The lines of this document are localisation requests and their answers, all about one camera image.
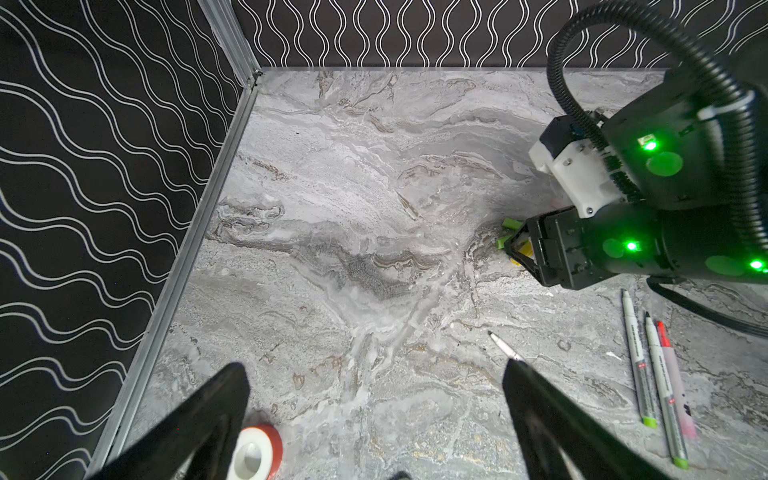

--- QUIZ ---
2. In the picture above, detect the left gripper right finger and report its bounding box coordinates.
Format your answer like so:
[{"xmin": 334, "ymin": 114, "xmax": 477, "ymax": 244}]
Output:
[{"xmin": 502, "ymin": 359, "xmax": 666, "ymax": 479}]

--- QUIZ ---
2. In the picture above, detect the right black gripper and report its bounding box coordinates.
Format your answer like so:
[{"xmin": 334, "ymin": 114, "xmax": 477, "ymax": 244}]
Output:
[{"xmin": 503, "ymin": 206, "xmax": 660, "ymax": 290}]

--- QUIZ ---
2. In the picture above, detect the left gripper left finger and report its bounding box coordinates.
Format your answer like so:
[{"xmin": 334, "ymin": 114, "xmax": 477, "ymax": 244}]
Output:
[{"xmin": 95, "ymin": 362, "xmax": 250, "ymax": 479}]

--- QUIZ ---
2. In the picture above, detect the pink pen red tip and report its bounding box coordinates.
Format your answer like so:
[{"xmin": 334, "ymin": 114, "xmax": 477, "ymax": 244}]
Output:
[{"xmin": 654, "ymin": 321, "xmax": 698, "ymax": 440}]

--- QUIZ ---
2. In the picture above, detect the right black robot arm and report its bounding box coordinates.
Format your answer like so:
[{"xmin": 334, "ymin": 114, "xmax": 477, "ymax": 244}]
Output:
[{"xmin": 498, "ymin": 1, "xmax": 767, "ymax": 337}]

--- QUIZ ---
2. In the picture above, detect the green pen cap lower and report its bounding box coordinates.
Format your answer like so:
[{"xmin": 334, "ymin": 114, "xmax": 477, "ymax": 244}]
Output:
[{"xmin": 496, "ymin": 235, "xmax": 512, "ymax": 250}]

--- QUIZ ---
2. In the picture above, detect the green pen cap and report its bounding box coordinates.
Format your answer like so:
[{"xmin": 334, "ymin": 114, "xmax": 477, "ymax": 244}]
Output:
[
  {"xmin": 502, "ymin": 218, "xmax": 524, "ymax": 230},
  {"xmin": 496, "ymin": 235, "xmax": 512, "ymax": 250}
]

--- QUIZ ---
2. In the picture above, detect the green pen cap upper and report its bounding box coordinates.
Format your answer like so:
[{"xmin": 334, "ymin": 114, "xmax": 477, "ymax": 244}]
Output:
[{"xmin": 502, "ymin": 218, "xmax": 524, "ymax": 230}]

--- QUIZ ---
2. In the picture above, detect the white pen light green end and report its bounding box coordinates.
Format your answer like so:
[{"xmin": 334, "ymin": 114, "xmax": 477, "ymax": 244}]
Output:
[{"xmin": 621, "ymin": 290, "xmax": 658, "ymax": 429}]

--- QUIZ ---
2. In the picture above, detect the white pen yellow end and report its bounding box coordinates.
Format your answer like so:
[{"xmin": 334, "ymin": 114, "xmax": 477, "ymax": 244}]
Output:
[{"xmin": 488, "ymin": 331, "xmax": 525, "ymax": 363}]

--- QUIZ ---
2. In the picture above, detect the red white tape roll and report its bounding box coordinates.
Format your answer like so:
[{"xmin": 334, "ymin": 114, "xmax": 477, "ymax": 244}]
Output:
[{"xmin": 226, "ymin": 424, "xmax": 284, "ymax": 480}]

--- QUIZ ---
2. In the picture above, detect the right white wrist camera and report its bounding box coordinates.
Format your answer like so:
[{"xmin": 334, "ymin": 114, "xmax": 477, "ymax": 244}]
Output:
[{"xmin": 529, "ymin": 116, "xmax": 623, "ymax": 219}]

